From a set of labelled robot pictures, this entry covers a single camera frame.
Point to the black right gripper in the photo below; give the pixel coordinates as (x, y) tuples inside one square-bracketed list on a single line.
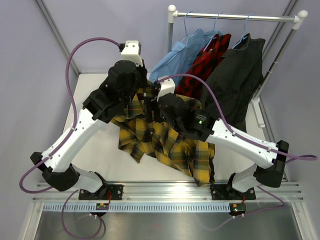
[(151, 105)]

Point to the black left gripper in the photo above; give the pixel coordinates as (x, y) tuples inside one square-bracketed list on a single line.
[(143, 71)]

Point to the yellow plaid shirt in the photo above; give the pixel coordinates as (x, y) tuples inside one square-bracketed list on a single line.
[(159, 140)]

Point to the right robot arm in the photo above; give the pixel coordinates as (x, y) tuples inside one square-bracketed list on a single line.
[(197, 124)]

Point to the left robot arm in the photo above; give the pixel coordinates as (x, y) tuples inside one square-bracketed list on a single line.
[(109, 100)]

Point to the light blue shirt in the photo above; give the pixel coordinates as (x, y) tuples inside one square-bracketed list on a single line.
[(182, 55)]

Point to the red black plaid shirt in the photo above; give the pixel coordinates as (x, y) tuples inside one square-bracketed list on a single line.
[(204, 64)]

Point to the dark grey striped shirt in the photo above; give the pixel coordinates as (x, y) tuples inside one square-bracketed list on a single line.
[(237, 77)]

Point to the blue hanger of red shirt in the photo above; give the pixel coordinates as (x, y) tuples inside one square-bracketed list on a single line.
[(215, 27)]

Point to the blue hanger of grey shirt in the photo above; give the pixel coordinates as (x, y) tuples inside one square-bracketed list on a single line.
[(244, 31)]

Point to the metal clothes rack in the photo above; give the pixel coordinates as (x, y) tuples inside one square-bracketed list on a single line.
[(296, 21)]

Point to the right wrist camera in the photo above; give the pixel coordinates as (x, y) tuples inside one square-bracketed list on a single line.
[(167, 86)]

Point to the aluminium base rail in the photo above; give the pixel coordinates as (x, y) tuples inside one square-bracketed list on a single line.
[(181, 191)]

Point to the white slotted cable duct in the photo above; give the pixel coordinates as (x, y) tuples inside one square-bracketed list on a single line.
[(127, 207)]

